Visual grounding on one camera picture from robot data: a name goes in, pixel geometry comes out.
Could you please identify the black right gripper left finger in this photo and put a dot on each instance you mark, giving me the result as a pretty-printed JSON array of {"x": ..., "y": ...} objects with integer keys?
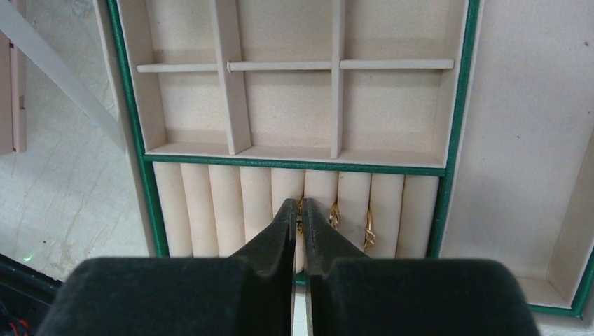
[{"x": 247, "y": 293}]

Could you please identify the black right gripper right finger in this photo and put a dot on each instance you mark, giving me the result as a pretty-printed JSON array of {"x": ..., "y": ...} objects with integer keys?
[{"x": 350, "y": 293}]

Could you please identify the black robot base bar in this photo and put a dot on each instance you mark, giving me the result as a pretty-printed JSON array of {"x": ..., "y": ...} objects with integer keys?
[{"x": 26, "y": 297}]

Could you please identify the green jewelry box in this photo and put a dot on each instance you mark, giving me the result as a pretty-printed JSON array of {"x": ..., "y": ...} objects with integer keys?
[{"x": 423, "y": 129}]

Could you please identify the orange plastic tiered organizer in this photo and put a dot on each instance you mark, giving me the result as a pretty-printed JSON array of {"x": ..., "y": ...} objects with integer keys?
[{"x": 13, "y": 89}]

